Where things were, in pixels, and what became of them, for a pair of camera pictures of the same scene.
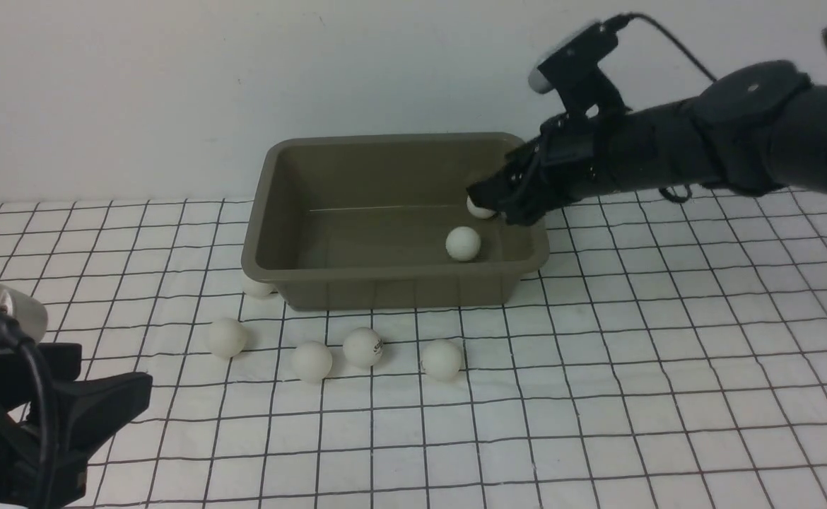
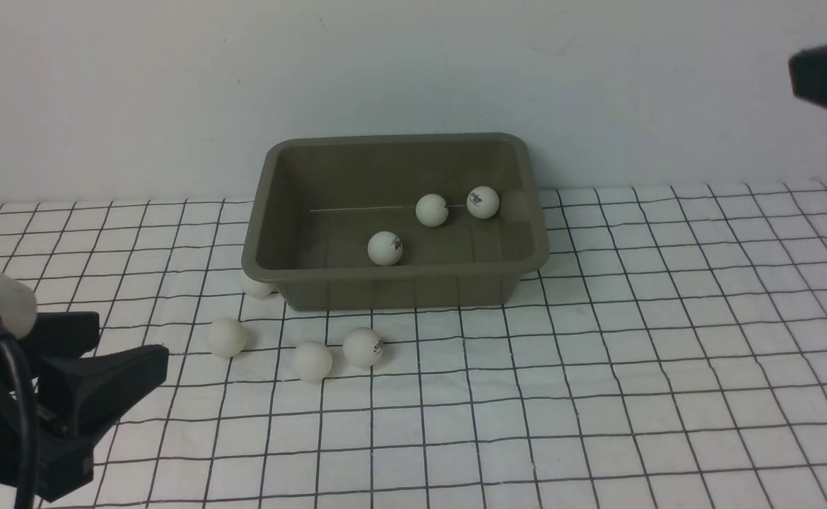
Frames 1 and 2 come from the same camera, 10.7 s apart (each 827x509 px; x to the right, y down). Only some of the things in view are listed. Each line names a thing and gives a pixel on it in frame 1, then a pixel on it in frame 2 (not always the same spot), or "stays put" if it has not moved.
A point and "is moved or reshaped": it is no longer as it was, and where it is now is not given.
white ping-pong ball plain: [312, 362] stays put
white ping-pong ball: [463, 243] is moved or reshaped
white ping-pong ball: [478, 212] -> [430, 210]
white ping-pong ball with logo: [362, 346] stays put
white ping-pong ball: [441, 360] -> [384, 248]
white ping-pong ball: [225, 337] stays put
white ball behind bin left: [258, 290] stays put
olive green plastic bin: [362, 222] stays put
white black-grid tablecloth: [696, 350] stays put
